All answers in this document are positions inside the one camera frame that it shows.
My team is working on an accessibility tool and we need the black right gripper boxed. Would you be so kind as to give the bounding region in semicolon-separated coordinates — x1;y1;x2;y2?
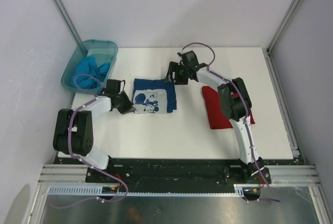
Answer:
164;62;189;85

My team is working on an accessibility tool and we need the dark blue t-shirt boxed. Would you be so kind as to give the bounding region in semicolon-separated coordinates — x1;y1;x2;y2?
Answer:
132;78;177;114

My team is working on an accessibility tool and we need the red t-shirt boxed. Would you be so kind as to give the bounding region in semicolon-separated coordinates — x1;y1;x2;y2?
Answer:
201;85;256;130

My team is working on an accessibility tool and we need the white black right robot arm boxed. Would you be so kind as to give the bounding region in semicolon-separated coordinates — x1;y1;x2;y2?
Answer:
164;51;265;183

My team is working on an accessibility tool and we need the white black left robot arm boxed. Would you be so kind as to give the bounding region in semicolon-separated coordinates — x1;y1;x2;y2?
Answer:
53;79;133;182

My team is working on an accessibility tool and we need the light blue crumpled t-shirt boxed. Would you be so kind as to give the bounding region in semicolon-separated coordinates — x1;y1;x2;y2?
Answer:
71;56;111;90

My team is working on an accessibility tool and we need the teal plastic bin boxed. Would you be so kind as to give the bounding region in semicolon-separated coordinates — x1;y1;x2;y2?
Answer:
61;39;118;94

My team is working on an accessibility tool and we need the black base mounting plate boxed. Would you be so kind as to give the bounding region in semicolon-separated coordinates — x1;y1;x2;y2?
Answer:
85;158;272;193

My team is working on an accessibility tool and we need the grey slotted cable duct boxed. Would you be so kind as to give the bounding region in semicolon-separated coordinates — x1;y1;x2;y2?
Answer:
48;183;246;198

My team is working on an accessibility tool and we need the aluminium frame post left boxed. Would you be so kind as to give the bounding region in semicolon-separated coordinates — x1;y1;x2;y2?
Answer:
52;0;82;45

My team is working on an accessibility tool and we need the aluminium frame post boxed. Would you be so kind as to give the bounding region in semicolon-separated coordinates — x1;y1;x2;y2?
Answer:
52;0;82;45
266;0;303;56

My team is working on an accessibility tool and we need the aluminium frame post right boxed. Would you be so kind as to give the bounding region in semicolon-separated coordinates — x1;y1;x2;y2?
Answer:
266;0;303;56

